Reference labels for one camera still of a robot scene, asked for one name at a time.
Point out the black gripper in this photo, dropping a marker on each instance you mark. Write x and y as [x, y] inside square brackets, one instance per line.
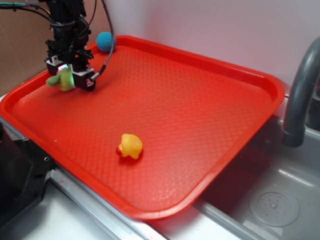
[71, 52]

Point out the green plush frog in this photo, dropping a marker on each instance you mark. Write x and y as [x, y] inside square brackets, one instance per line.
[63, 79]

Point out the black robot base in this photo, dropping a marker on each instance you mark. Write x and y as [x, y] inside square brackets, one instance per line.
[24, 172]

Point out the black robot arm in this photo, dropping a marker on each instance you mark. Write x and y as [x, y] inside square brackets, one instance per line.
[71, 34]

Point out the blue crocheted ball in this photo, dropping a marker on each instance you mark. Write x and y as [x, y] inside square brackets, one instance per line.
[105, 41]

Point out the brown cardboard panel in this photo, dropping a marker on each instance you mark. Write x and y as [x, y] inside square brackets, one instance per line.
[22, 46]

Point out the yellow rubber duck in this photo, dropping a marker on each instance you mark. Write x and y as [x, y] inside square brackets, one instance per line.
[130, 146]

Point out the red plastic tray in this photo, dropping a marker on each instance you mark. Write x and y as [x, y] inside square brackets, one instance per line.
[193, 114]

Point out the grey toy sink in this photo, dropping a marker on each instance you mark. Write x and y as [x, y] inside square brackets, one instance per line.
[267, 192]

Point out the grey toy faucet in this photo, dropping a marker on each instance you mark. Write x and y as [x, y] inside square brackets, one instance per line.
[303, 106]

